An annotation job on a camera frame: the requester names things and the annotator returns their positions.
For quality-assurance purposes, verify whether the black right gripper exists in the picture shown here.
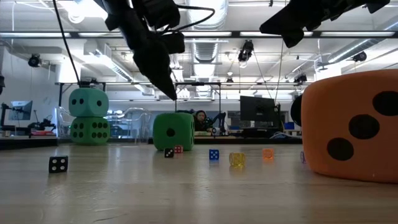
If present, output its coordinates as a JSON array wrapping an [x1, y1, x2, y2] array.
[[259, 0, 343, 49]]

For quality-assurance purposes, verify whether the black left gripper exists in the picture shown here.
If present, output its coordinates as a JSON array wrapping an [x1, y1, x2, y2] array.
[[105, 9, 178, 101]]

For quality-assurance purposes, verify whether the large green foam die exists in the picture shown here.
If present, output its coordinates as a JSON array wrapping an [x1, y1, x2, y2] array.
[[70, 116, 111, 146], [152, 112, 196, 152]]

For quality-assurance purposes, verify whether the large teal foam die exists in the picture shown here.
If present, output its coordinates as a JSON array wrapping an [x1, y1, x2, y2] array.
[[68, 87, 110, 118]]

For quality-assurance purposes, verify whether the small yellow die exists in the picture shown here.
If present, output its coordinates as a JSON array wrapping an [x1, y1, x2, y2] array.
[[229, 152, 246, 167]]

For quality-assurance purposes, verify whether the large orange foam die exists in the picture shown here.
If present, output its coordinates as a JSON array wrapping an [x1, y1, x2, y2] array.
[[300, 68, 398, 184]]

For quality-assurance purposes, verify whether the clear plastic bin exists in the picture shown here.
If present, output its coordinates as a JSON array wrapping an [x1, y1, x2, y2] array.
[[57, 106, 154, 146]]

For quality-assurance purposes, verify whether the person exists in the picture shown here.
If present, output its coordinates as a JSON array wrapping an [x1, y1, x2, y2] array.
[[193, 109, 216, 134]]

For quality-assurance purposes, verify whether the black monitor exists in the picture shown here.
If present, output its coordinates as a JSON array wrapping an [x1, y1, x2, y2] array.
[[239, 95, 280, 123]]

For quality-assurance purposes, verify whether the small orange die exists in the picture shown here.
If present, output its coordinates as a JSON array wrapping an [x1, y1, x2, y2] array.
[[262, 147, 275, 161]]

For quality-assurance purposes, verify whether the grey-screen monitor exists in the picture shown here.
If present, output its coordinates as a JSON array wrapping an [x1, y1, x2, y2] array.
[[8, 100, 34, 121]]

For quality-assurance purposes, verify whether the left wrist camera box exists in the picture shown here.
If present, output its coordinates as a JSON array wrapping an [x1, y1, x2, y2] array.
[[160, 31, 186, 55]]

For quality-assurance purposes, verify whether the large silver ventilation duct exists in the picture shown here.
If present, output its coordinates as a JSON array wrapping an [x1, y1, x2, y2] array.
[[185, 0, 229, 30]]

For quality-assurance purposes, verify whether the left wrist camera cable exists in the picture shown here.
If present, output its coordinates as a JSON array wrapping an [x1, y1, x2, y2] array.
[[160, 4, 216, 35]]

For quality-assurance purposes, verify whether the slim silver ventilation duct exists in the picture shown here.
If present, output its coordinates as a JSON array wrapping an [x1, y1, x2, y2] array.
[[326, 37, 382, 65]]

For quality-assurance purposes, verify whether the white cylindrical camera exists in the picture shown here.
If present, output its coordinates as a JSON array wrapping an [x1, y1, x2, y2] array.
[[290, 95, 304, 127]]

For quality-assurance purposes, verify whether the overhead frame beam with lights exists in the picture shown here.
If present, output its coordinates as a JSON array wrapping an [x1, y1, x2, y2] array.
[[0, 30, 398, 39]]

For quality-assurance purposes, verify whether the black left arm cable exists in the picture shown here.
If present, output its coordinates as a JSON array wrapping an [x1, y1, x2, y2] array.
[[52, 0, 82, 88]]

